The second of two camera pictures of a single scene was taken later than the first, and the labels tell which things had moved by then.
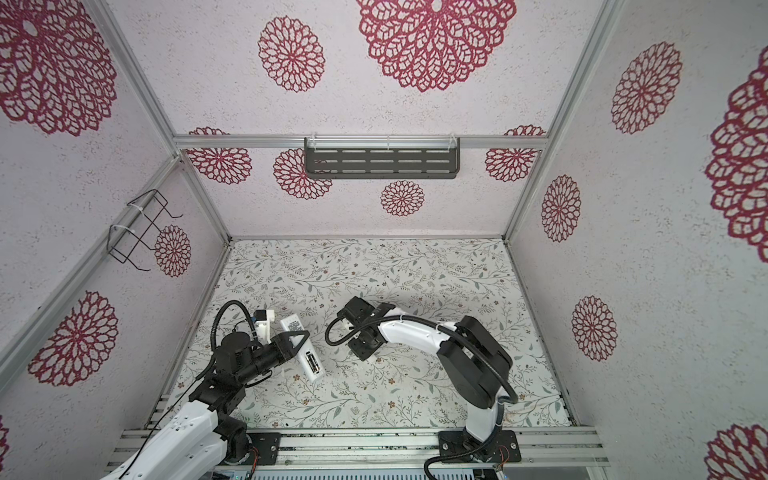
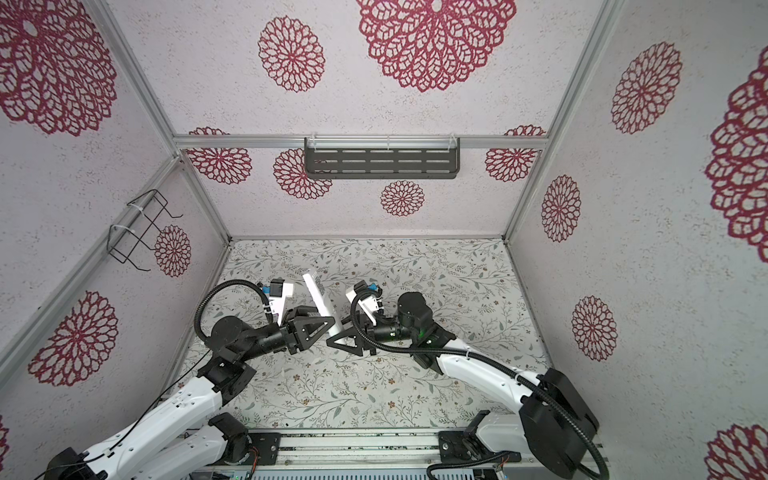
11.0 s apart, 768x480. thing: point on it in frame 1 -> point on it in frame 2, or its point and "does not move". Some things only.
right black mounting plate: x=504 y=447 does not move
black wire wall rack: x=142 y=226 does not move
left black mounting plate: x=267 y=447 does not move
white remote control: x=308 y=357 -> x=320 y=302
